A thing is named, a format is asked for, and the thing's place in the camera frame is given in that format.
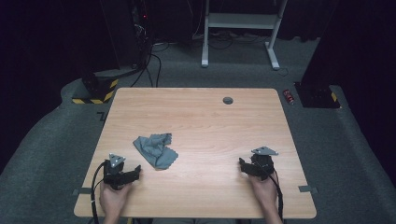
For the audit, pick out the dark computer tower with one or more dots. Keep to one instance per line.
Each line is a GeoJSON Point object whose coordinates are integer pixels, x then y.
{"type": "Point", "coordinates": [141, 31]}

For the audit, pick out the grey cleaning cloth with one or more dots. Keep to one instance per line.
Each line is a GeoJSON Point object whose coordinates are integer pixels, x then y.
{"type": "Point", "coordinates": [155, 151]}

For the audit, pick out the grey tape strip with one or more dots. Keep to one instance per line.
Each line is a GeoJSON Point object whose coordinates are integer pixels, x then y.
{"type": "Point", "coordinates": [83, 191]}
{"type": "Point", "coordinates": [308, 188]}

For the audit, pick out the white metal stand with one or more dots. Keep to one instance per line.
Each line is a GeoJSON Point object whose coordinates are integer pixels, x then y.
{"type": "Point", "coordinates": [239, 21]}

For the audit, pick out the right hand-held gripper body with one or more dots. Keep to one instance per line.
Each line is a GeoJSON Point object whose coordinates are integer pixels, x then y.
{"type": "Point", "coordinates": [264, 165]}

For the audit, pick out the yellow black striped stand base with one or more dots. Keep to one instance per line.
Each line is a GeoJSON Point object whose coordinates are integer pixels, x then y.
{"type": "Point", "coordinates": [98, 93]}

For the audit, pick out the person's left hand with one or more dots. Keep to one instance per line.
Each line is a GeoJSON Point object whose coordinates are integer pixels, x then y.
{"type": "Point", "coordinates": [111, 199]}

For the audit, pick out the grey round table grommet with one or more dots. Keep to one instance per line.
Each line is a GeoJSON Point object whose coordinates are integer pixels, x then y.
{"type": "Point", "coordinates": [228, 100]}

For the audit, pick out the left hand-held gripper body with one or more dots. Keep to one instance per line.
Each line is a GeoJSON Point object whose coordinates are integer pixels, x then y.
{"type": "Point", "coordinates": [113, 174]}

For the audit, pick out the red object on floor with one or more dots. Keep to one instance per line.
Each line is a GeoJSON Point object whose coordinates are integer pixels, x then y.
{"type": "Point", "coordinates": [288, 96]}

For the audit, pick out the person's right hand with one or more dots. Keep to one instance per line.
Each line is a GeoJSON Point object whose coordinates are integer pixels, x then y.
{"type": "Point", "coordinates": [267, 193]}

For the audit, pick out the black curtain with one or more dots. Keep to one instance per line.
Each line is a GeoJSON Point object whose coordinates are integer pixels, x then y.
{"type": "Point", "coordinates": [351, 40]}

